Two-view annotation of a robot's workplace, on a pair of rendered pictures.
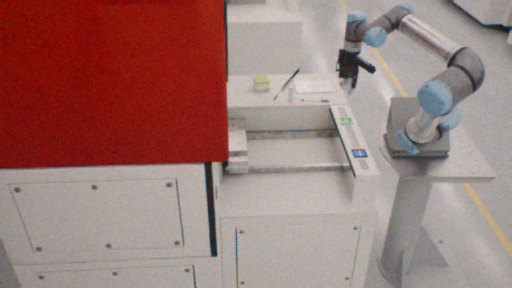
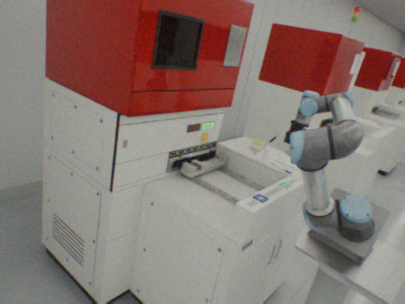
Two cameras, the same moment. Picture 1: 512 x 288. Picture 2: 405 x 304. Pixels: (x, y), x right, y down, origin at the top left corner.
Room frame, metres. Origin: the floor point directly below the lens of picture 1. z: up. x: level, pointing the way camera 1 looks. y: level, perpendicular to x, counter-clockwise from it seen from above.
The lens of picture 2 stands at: (0.31, -1.04, 1.65)
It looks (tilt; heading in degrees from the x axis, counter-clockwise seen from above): 21 degrees down; 40
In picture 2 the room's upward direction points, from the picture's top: 12 degrees clockwise
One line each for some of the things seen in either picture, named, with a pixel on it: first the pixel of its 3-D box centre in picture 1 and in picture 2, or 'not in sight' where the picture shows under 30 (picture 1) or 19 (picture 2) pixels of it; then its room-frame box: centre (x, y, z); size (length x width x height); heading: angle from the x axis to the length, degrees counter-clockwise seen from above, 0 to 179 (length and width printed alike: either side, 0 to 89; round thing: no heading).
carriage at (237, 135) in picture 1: (237, 146); (205, 166); (1.75, 0.09, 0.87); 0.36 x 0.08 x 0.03; 3
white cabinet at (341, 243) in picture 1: (284, 210); (225, 243); (1.83, -0.14, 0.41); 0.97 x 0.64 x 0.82; 3
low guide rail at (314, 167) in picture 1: (283, 168); (215, 189); (1.63, -0.11, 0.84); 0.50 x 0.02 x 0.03; 93
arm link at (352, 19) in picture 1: (355, 26); (308, 103); (1.82, -0.39, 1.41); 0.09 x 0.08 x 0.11; 26
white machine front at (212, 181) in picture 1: (215, 144); (175, 142); (1.54, 0.17, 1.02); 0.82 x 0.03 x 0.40; 3
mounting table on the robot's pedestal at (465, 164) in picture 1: (425, 158); (346, 260); (1.82, -0.81, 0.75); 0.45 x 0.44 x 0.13; 90
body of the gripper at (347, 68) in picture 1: (348, 63); (297, 133); (1.82, -0.38, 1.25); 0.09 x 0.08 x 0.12; 93
